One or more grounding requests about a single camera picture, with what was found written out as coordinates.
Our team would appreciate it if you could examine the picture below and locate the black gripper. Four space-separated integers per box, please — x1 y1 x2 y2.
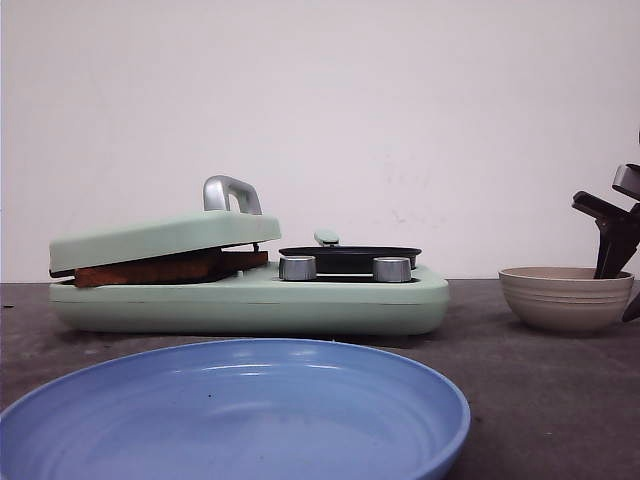
572 191 640 322

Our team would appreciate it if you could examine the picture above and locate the white bread slice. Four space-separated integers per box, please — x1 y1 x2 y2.
217 251 269 271
74 249 221 288

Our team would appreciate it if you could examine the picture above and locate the mint green sandwich maker lid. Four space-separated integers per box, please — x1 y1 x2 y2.
49 175 281 278

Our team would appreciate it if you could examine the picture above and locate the mint green breakfast maker base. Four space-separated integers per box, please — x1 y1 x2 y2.
49 263 450 336

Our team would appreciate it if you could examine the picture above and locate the beige ribbed bowl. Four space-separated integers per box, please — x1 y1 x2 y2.
499 266 634 333

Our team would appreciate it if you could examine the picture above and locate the right silver control knob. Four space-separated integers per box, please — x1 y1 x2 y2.
372 257 412 283

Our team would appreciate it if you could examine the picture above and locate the silver control knob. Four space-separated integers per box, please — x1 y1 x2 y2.
279 255 317 281
372 257 412 283

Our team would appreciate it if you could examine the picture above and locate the left silver control knob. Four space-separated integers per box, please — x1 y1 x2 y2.
279 255 317 281

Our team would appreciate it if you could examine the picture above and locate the blue plate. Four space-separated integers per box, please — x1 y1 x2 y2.
1 339 471 479

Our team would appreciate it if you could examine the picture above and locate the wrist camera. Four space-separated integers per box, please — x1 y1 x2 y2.
612 164 640 201

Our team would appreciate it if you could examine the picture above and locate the black frying pan green handle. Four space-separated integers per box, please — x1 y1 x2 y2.
279 229 422 274

